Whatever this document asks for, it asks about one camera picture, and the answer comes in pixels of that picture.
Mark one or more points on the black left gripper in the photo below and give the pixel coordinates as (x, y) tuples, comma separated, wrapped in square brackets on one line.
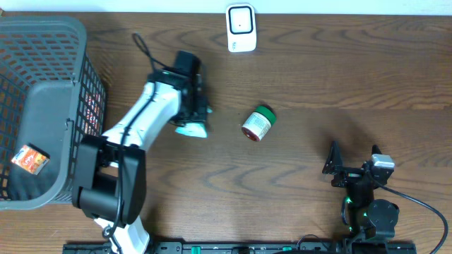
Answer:
[(199, 102)]

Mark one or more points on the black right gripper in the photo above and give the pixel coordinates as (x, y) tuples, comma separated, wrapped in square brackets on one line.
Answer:
[(335, 165)]

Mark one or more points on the teal white wipes packet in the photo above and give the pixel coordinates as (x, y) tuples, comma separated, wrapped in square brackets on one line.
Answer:
[(194, 125)]

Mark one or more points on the green lid white jar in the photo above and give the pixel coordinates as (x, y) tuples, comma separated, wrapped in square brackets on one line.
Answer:
[(259, 123)]

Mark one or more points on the red white snack packet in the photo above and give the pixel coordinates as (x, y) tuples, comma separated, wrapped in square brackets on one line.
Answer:
[(91, 110)]

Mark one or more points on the orange Kleenex tissue pack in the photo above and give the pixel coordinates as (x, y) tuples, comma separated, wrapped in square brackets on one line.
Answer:
[(30, 160)]

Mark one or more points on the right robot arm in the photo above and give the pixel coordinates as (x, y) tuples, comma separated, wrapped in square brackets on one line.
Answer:
[(371, 221)]

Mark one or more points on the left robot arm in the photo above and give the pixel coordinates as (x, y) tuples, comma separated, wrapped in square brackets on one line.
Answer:
[(109, 181)]

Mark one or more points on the white barcode scanner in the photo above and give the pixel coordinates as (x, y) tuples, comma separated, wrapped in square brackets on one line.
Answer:
[(241, 28)]

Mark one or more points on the grey plastic mesh basket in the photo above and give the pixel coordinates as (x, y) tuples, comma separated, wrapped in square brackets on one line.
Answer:
[(45, 75)]

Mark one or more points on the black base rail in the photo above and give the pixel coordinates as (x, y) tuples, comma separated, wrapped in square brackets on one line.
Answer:
[(260, 248)]

